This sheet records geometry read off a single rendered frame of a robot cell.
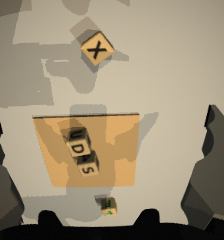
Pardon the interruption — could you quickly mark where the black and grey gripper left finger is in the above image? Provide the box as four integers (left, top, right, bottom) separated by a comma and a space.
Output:
0, 144, 25, 231

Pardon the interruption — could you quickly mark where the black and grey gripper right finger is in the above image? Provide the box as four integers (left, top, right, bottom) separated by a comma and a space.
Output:
181, 105, 224, 240

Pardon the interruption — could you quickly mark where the tan wooden letter block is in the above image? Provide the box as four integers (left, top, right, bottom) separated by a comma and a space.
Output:
101, 198, 117, 216
66, 128, 91, 157
77, 151, 99, 177
80, 30, 114, 66

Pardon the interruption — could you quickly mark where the orange mat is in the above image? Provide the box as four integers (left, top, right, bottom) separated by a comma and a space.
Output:
33, 114, 140, 187

